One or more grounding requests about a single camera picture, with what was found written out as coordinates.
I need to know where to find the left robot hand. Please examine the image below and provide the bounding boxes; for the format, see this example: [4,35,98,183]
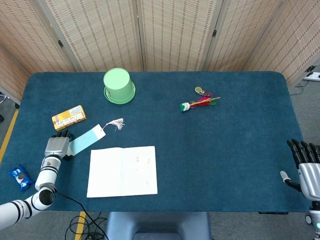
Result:
[44,129,76,161]

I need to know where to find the office chair base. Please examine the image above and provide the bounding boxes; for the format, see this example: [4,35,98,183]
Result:
[0,91,7,123]

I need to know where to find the correction tape dispenser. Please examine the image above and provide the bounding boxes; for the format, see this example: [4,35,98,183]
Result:
[194,86,213,97]

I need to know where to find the woven bamboo folding screen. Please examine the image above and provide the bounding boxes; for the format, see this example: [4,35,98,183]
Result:
[0,0,320,101]

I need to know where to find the yellow cardboard box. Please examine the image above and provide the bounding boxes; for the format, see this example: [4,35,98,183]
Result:
[51,104,87,132]

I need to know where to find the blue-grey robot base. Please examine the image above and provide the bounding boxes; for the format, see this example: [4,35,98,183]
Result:
[104,211,212,240]

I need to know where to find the colourful feather shuttlecock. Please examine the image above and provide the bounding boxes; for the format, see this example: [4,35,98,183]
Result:
[179,96,222,113]

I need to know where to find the white notebook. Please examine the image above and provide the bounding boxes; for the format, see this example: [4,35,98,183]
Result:
[86,145,159,198]

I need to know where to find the white power strip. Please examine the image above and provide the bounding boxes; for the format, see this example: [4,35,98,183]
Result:
[303,71,320,81]

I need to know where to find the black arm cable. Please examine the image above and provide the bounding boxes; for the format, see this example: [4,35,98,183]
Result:
[54,191,110,240]

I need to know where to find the blue cookie packet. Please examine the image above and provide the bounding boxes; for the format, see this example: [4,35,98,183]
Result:
[7,164,35,193]

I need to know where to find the dark blue table cloth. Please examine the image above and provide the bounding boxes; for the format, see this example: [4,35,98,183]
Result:
[0,71,313,213]

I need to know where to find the upturned green plastic bucket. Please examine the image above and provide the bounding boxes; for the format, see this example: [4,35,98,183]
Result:
[103,67,137,105]

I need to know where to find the light blue tasselled bookmark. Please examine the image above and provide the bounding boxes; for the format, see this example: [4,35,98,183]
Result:
[67,118,125,156]

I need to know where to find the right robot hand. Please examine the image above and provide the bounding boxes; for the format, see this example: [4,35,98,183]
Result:
[279,139,320,201]

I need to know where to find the black floor cables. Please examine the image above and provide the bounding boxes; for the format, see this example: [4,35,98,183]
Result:
[64,211,109,240]

